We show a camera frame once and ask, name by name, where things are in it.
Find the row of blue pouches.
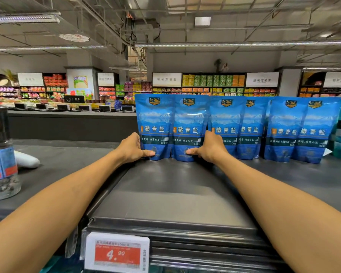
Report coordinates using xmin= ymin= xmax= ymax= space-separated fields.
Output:
xmin=208 ymin=96 xmax=341 ymax=164

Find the person's left forearm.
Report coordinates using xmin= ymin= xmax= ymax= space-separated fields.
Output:
xmin=0 ymin=149 xmax=129 ymax=273

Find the row of small price displays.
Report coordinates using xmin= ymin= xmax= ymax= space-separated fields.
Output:
xmin=14 ymin=103 xmax=135 ymax=113

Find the red and white price tag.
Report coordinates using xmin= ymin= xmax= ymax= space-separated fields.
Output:
xmin=84 ymin=232 xmax=150 ymax=273

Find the square ceiling light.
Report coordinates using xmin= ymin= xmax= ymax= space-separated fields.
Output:
xmin=194 ymin=16 xmax=211 ymax=27

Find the shelf of red packets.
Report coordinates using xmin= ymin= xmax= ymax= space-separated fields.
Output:
xmin=43 ymin=73 xmax=68 ymax=99

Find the colourful wall poster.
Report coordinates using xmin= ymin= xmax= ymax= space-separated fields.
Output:
xmin=73 ymin=75 xmax=89 ymax=89

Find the person's right hand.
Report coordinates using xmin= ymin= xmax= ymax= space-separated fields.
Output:
xmin=186 ymin=130 xmax=231 ymax=165

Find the shelf of green yellow boxes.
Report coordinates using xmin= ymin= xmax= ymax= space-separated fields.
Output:
xmin=182 ymin=74 xmax=246 ymax=97

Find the long ceiling tube light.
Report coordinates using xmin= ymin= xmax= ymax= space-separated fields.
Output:
xmin=134 ymin=40 xmax=341 ymax=49
xmin=0 ymin=45 xmax=106 ymax=52

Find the long dark counter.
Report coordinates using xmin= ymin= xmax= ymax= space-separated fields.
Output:
xmin=7 ymin=110 xmax=139 ymax=143

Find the white hanging sign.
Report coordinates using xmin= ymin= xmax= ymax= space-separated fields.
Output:
xmin=323 ymin=72 xmax=341 ymax=88
xmin=246 ymin=72 xmax=280 ymax=88
xmin=152 ymin=72 xmax=182 ymax=87
xmin=17 ymin=73 xmax=44 ymax=87
xmin=97 ymin=72 xmax=115 ymax=87

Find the clear plastic tag holder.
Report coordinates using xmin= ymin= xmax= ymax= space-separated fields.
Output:
xmin=65 ymin=227 xmax=87 ymax=260

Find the clear grinder bottle black cap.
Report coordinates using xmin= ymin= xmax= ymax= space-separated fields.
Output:
xmin=0 ymin=105 xmax=22 ymax=201

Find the dark metal shelf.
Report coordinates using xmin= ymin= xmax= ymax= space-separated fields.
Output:
xmin=0 ymin=139 xmax=341 ymax=273

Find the white plastic object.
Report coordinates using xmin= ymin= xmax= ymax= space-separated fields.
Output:
xmin=14 ymin=151 xmax=41 ymax=169

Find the person's right forearm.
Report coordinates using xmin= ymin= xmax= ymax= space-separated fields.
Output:
xmin=214 ymin=152 xmax=341 ymax=273

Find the blue salt bag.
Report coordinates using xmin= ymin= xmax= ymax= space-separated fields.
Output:
xmin=172 ymin=95 xmax=210 ymax=162
xmin=134 ymin=94 xmax=177 ymax=161

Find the ceiling panel light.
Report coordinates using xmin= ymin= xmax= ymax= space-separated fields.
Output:
xmin=0 ymin=12 xmax=61 ymax=25

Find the person's left hand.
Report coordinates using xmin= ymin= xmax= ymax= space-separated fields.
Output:
xmin=116 ymin=133 xmax=156 ymax=165

